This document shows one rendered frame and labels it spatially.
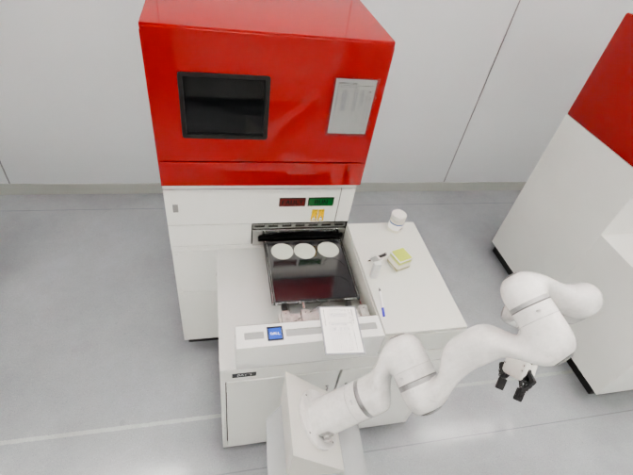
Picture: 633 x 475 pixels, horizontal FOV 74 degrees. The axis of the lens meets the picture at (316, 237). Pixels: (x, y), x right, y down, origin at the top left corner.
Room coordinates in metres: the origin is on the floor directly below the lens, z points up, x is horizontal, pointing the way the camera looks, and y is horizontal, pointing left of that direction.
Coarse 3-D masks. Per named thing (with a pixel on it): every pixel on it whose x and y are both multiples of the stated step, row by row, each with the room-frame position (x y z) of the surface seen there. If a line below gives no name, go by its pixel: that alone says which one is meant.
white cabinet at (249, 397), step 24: (336, 360) 0.89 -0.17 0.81; (360, 360) 0.93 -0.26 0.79; (432, 360) 1.03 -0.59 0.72; (240, 384) 0.78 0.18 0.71; (264, 384) 0.81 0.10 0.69; (312, 384) 0.87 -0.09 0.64; (336, 384) 0.91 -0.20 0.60; (240, 408) 0.78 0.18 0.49; (264, 408) 0.81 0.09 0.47; (408, 408) 1.04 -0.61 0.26; (240, 432) 0.78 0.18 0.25; (264, 432) 0.81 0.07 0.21
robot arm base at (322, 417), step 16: (352, 384) 0.66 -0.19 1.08; (304, 400) 0.63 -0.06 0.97; (320, 400) 0.63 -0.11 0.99; (336, 400) 0.62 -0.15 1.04; (352, 400) 0.61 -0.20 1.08; (304, 416) 0.58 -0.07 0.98; (320, 416) 0.58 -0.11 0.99; (336, 416) 0.58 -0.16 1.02; (352, 416) 0.58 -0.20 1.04; (320, 432) 0.55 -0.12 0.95; (336, 432) 0.56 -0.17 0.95; (320, 448) 0.51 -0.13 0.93
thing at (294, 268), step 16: (304, 240) 1.43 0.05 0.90; (320, 240) 1.45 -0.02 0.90; (272, 256) 1.29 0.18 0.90; (320, 256) 1.35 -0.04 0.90; (336, 256) 1.37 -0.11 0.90; (272, 272) 1.20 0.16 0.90; (288, 272) 1.22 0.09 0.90; (304, 272) 1.24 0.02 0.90; (320, 272) 1.25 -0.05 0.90; (336, 272) 1.27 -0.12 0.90; (288, 288) 1.13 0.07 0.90; (304, 288) 1.15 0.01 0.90; (320, 288) 1.16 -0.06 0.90; (336, 288) 1.18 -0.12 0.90; (352, 288) 1.19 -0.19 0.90
